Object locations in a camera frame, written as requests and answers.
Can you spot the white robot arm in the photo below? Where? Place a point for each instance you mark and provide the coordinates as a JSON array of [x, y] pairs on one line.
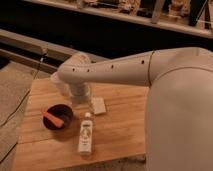
[[179, 106]]

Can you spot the orange carrot piece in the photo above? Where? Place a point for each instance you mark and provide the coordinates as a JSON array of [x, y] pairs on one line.
[[55, 120]]

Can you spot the white plastic bottle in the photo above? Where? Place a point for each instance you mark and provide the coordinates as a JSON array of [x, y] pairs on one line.
[[85, 135]]

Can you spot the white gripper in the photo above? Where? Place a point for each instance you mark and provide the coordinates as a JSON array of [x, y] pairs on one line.
[[77, 93]]

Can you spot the white sponge block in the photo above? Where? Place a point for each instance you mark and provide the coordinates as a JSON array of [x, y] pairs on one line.
[[98, 105]]

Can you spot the dark ceramic bowl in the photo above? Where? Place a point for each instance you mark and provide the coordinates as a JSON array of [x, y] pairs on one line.
[[61, 111]]

